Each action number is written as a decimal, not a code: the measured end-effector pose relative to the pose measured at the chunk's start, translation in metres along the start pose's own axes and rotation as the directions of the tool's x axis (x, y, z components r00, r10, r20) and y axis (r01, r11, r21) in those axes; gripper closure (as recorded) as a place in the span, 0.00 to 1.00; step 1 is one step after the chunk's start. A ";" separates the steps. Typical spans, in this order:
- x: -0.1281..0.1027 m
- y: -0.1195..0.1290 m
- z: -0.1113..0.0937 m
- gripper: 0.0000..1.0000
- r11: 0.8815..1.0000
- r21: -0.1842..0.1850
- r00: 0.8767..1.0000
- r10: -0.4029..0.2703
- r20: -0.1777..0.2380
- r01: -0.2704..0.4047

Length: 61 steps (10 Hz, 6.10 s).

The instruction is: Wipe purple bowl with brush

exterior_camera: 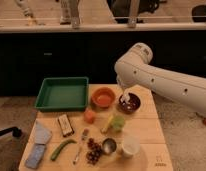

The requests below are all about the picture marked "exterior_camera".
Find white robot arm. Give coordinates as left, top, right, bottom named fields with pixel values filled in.
left=114, top=43, right=206, bottom=118

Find orange bowl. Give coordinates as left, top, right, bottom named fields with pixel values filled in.
left=91, top=87, right=116, bottom=108

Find purple bowl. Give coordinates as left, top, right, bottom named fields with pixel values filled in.
left=118, top=93, right=141, bottom=114

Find yellow banana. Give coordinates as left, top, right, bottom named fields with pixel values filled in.
left=101, top=115, right=113, bottom=133

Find orange fruit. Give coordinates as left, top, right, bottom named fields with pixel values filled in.
left=84, top=109, right=96, bottom=124

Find green plastic cup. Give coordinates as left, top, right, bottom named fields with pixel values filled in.
left=111, top=115, right=125, bottom=132

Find green plastic tray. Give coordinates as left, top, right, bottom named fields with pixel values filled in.
left=35, top=77, right=89, bottom=112

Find metal fork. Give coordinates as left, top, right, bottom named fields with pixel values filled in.
left=73, top=129, right=89, bottom=165

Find black chocolate bar box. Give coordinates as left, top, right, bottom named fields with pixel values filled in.
left=58, top=114, right=74, bottom=137

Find small metal cup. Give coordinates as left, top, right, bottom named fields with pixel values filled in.
left=102, top=138, right=117, bottom=155

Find bunch of dark grapes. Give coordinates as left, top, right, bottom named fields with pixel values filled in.
left=86, top=138, right=102, bottom=165

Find white cup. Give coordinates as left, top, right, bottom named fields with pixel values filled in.
left=121, top=135, right=140, bottom=158

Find green cucumber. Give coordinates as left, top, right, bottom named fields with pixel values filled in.
left=50, top=139, right=77, bottom=161

